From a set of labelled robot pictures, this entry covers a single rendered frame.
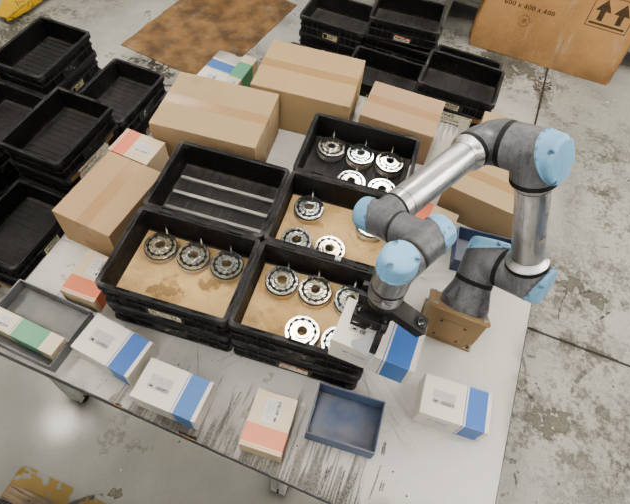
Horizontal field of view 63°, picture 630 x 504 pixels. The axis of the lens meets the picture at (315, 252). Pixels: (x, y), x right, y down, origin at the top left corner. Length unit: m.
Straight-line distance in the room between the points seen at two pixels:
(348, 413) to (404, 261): 0.76
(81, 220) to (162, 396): 0.63
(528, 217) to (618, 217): 2.08
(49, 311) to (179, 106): 0.85
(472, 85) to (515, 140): 1.73
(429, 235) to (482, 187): 0.96
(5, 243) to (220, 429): 1.44
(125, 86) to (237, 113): 1.12
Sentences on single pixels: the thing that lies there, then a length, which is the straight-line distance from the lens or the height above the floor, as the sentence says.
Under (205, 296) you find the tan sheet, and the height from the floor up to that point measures 0.83.
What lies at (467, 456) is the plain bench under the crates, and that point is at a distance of 1.65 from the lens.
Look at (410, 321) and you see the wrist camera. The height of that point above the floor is 1.26.
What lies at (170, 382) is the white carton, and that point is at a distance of 1.54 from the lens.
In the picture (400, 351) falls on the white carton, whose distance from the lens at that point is 1.21.
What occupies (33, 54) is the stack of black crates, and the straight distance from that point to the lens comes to 3.13.
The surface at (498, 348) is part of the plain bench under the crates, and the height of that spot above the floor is 0.70.
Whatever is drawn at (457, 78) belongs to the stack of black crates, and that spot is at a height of 0.49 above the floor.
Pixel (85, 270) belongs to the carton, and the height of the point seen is 0.78.
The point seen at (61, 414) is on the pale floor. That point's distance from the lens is 2.47.
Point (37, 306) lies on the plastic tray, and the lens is 1.86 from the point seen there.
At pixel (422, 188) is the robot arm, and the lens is 1.14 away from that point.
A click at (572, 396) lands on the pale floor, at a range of 2.70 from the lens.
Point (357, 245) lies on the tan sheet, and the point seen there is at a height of 0.83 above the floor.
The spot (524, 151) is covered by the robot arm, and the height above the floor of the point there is 1.43.
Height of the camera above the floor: 2.23
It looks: 57 degrees down
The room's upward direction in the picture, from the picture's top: 8 degrees clockwise
